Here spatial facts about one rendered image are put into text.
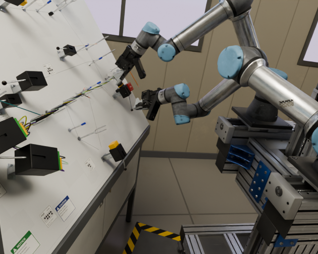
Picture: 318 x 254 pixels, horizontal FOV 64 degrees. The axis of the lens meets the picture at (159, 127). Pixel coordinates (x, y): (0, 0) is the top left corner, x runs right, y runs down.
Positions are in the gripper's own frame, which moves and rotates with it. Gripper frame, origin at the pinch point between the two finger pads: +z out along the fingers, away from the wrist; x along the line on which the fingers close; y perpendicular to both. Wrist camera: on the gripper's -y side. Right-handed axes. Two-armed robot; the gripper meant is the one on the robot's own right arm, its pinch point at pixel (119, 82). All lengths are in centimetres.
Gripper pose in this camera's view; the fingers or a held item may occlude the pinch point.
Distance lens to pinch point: 142.3
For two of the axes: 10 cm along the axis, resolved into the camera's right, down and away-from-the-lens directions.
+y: -7.9, -6.0, -1.5
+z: -5.9, 6.5, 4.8
